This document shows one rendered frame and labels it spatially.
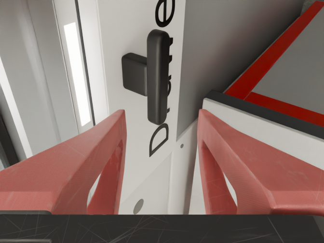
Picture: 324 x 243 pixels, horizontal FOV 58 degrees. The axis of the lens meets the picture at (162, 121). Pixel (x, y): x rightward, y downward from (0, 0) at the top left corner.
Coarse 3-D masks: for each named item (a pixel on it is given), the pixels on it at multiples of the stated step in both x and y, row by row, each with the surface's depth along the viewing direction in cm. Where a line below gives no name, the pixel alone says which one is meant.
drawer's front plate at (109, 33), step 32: (96, 0) 18; (128, 0) 20; (96, 32) 19; (128, 32) 21; (96, 64) 21; (96, 96) 22; (128, 96) 24; (128, 128) 26; (128, 160) 28; (160, 160) 34; (128, 192) 30
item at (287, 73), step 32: (288, 32) 62; (320, 32) 63; (256, 64) 49; (288, 64) 50; (320, 64) 50; (224, 96) 39; (256, 96) 41; (288, 96) 41; (320, 96) 42; (256, 128) 36; (288, 128) 34; (320, 128) 34; (320, 160) 33; (192, 192) 49
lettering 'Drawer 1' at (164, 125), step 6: (162, 0) 23; (174, 0) 25; (156, 6) 23; (174, 6) 25; (156, 12) 23; (156, 18) 23; (168, 18) 25; (162, 24) 24; (168, 24) 25; (168, 78) 29; (168, 84) 29; (168, 90) 30; (168, 108) 31; (162, 126) 31; (156, 132) 31; (168, 132) 33; (150, 144) 30; (162, 144) 33; (150, 150) 31; (156, 150) 32; (150, 156) 32
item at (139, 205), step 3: (138, 201) 38; (141, 201) 38; (138, 204) 38; (141, 204) 39; (135, 207) 37; (138, 207) 38; (141, 207) 39; (135, 210) 38; (138, 210) 39; (135, 213) 38
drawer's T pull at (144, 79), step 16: (160, 32) 19; (160, 48) 19; (128, 64) 21; (144, 64) 20; (160, 64) 20; (128, 80) 22; (144, 80) 21; (160, 80) 20; (160, 96) 21; (160, 112) 22
